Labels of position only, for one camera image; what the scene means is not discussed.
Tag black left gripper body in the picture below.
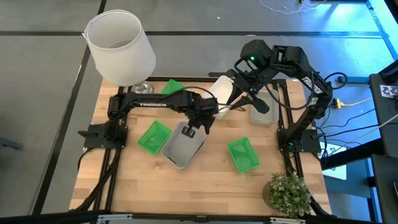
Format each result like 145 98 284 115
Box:
185 107 219 127

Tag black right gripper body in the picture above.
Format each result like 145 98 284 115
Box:
233 70 266 99

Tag white plastic basket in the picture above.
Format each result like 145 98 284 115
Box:
207 75 236 121
160 121 206 170
249 89 280 126

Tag green slotted plastic basket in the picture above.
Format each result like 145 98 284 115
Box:
160 78 187 96
227 136 261 174
137 120 173 156

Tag silver glass lamp base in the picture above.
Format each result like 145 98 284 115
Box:
130 80 155 95

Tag ribbed brown plant pot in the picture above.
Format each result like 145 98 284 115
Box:
262 181 274 208

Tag small green leafy plant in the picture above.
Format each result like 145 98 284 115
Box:
269 172 313 220

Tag black metal beam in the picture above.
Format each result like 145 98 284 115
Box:
320 138 386 170

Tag white fabric lampshade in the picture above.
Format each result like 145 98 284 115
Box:
82 9 157 87

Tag black cabinet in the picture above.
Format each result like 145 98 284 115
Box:
369 60 398 224

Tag black white marker tag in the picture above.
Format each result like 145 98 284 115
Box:
379 84 398 100

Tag grey floor object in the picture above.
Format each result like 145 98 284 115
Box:
0 136 24 151

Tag black table edge rail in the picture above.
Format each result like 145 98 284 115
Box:
146 76 243 82

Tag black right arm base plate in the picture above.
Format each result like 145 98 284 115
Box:
277 127 323 154

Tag black floor cables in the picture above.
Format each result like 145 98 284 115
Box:
312 107 377 156

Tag thin white floor cable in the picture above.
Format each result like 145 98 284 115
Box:
257 0 327 15

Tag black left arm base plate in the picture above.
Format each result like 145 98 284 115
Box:
77 123 129 149

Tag black front rail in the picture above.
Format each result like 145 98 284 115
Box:
0 208 398 224

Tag yellow power cable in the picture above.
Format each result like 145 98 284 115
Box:
341 97 374 107

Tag silver rail bracket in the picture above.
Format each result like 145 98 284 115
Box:
96 213 134 223
269 217 307 224

